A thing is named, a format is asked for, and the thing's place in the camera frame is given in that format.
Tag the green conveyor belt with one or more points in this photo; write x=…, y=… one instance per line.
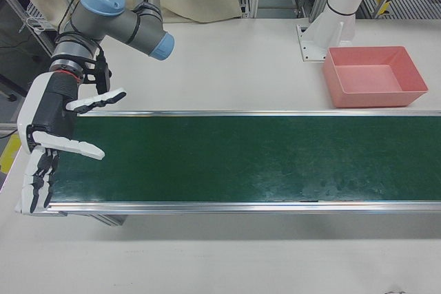
x=241, y=156

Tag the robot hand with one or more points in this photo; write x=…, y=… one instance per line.
x=38, y=108

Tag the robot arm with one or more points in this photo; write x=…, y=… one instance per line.
x=113, y=22

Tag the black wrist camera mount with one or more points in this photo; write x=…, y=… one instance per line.
x=102, y=73

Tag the pink plastic box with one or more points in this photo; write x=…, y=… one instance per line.
x=365, y=77

